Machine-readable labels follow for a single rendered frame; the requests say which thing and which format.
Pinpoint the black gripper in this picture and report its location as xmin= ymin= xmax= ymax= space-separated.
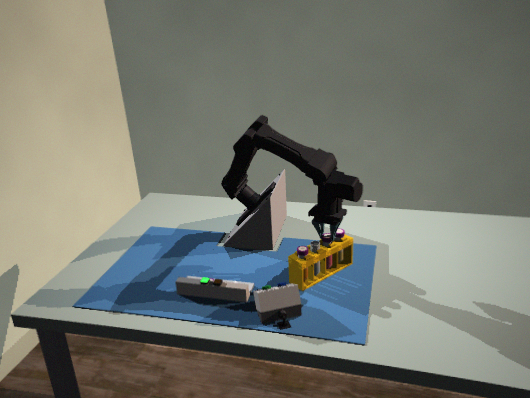
xmin=308 ymin=195 xmax=347 ymax=242

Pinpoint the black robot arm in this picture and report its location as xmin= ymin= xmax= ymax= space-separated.
xmin=221 ymin=115 xmax=363 ymax=226

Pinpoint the grey key desk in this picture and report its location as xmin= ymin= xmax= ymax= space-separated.
xmin=253 ymin=282 xmax=302 ymax=329

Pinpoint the blue flat mat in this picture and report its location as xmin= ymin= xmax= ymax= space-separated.
xmin=72 ymin=226 xmax=377 ymax=345

